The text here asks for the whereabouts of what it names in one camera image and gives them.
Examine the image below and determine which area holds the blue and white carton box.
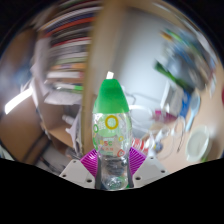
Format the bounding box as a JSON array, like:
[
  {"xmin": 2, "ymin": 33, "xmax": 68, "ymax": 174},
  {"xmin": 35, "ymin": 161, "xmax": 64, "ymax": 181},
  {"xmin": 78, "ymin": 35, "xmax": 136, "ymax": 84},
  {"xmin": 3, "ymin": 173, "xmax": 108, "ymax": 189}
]
[{"xmin": 166, "ymin": 83, "xmax": 191, "ymax": 114}]

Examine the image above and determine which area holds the wooden shelf unit with books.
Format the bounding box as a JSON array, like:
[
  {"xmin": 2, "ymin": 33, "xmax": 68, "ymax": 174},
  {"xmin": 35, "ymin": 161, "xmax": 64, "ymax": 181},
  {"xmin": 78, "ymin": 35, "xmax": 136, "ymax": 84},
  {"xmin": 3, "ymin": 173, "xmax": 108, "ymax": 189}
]
[{"xmin": 29, "ymin": 0, "xmax": 104, "ymax": 158}]

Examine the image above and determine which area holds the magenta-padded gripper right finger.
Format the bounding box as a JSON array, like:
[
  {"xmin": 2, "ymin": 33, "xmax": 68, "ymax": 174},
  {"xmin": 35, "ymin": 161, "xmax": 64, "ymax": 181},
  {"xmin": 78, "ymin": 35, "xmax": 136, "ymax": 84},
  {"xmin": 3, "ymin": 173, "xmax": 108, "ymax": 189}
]
[{"xmin": 128, "ymin": 146, "xmax": 169, "ymax": 188}]

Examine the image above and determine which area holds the light blue hairbrush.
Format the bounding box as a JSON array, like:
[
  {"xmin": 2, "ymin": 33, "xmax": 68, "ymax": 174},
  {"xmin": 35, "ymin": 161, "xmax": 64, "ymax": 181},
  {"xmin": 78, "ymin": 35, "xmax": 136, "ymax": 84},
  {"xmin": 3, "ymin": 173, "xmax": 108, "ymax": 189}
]
[{"xmin": 184, "ymin": 89, "xmax": 202, "ymax": 133}]

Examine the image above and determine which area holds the magenta foil pouch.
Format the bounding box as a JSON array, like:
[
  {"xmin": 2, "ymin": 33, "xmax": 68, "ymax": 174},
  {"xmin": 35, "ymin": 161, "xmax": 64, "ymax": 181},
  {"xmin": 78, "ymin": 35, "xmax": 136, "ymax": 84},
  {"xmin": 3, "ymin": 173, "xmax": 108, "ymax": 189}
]
[{"xmin": 151, "ymin": 109, "xmax": 178, "ymax": 123}]

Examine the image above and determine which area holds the white mug with green handle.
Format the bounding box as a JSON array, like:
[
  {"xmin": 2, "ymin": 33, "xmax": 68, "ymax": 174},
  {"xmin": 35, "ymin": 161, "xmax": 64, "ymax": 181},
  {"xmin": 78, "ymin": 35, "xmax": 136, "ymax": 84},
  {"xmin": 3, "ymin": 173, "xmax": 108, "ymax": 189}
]
[{"xmin": 184, "ymin": 124, "xmax": 212, "ymax": 164}]

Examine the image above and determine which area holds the ceiling tube light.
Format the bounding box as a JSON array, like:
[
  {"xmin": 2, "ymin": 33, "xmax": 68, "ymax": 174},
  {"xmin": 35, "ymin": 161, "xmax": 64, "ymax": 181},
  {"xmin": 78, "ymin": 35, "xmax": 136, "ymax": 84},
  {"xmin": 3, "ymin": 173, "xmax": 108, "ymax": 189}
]
[{"xmin": 4, "ymin": 87, "xmax": 34, "ymax": 115}]

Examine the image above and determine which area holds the red and white canister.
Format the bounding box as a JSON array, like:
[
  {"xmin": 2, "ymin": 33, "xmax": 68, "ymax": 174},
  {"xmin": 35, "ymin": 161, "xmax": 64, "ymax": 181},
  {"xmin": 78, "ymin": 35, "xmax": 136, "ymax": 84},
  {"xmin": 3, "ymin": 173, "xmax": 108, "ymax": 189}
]
[{"xmin": 131, "ymin": 138, "xmax": 149, "ymax": 156}]

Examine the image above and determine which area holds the clear bottle with green cap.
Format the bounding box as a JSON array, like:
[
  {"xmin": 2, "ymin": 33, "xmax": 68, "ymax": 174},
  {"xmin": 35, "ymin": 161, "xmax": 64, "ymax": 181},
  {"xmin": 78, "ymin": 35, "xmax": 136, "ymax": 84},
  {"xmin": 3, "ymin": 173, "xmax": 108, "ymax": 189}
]
[{"xmin": 91, "ymin": 78, "xmax": 133, "ymax": 190}]

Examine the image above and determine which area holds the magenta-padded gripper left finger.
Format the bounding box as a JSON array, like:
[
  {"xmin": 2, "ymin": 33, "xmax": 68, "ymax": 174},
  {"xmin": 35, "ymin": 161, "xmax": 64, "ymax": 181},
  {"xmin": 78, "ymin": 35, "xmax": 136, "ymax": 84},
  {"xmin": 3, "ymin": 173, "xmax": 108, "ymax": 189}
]
[{"xmin": 59, "ymin": 148, "xmax": 99, "ymax": 189}]

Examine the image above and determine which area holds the white cable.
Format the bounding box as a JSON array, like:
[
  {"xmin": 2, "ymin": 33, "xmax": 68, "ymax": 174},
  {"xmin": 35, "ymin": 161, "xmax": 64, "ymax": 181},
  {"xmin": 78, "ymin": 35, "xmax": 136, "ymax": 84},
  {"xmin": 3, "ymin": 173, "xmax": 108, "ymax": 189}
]
[{"xmin": 128, "ymin": 93, "xmax": 188, "ymax": 158}]

